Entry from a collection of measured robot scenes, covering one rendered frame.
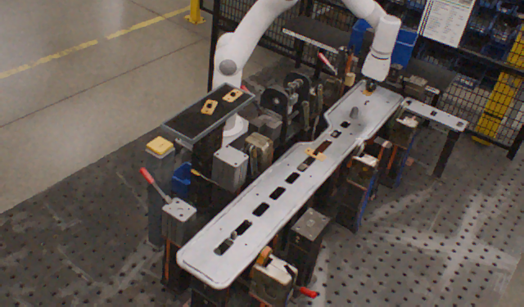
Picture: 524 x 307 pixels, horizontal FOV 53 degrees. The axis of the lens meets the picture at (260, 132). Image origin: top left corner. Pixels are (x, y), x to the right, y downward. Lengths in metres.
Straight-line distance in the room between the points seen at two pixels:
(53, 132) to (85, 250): 1.81
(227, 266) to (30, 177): 2.03
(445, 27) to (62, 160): 2.34
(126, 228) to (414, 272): 1.10
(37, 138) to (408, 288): 2.52
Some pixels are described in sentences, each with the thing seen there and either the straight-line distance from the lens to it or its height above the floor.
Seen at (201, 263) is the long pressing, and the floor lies 1.00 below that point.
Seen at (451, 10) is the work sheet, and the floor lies 1.32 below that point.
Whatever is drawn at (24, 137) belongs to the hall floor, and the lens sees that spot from 3.71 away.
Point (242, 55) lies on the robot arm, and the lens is 2.11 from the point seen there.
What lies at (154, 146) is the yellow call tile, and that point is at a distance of 1.69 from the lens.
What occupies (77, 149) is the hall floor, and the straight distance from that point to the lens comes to 3.55.
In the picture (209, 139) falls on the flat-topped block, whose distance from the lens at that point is 1.87.
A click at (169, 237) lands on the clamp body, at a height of 0.95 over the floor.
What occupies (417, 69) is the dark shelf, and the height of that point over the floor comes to 1.03.
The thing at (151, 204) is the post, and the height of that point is 0.91.
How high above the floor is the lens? 2.22
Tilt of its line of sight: 36 degrees down
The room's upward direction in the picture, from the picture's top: 9 degrees clockwise
